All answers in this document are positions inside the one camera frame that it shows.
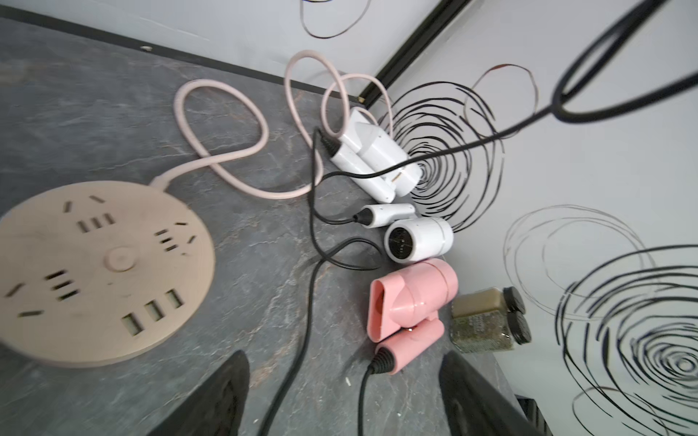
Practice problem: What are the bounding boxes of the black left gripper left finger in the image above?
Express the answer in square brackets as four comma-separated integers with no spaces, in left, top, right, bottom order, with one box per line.
[149,351,250,435]

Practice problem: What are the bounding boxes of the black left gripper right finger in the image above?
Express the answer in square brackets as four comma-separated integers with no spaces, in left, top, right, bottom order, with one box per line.
[438,351,540,436]

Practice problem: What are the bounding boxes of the black power cord with plug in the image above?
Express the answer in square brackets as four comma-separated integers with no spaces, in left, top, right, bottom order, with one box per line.
[255,130,385,436]

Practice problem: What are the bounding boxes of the pink hair dryer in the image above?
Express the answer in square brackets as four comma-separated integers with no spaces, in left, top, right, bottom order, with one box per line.
[366,258,458,374]

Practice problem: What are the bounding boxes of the round beige power strip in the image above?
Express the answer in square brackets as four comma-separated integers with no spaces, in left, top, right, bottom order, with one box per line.
[1,181,216,368]

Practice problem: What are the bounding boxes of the spice bottle black cap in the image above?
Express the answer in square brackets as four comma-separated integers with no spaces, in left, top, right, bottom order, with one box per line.
[449,310,533,354]

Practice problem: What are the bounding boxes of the white hair dryer middle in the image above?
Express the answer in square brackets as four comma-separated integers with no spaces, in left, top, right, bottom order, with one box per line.
[353,203,454,265]

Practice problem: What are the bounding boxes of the white hair dryer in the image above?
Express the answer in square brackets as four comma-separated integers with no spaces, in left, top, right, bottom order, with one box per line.
[353,203,454,265]
[325,107,422,203]

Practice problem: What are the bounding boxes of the white hair dryer back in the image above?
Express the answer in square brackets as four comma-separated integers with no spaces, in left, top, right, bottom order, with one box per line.
[325,107,422,203]

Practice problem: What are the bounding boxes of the black looping cable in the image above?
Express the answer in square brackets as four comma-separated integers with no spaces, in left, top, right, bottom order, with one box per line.
[306,0,698,186]

